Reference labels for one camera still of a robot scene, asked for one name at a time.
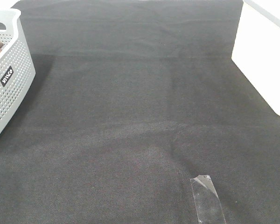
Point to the black table cloth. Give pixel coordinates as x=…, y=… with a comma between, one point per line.
x=131, y=100

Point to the white woven-pattern storage bin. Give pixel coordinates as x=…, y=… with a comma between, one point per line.
x=256, y=50

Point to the clear adhesive tape strip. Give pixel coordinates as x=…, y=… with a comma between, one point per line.
x=207, y=203

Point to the grey perforated laundry basket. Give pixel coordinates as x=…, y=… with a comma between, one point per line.
x=17, y=70

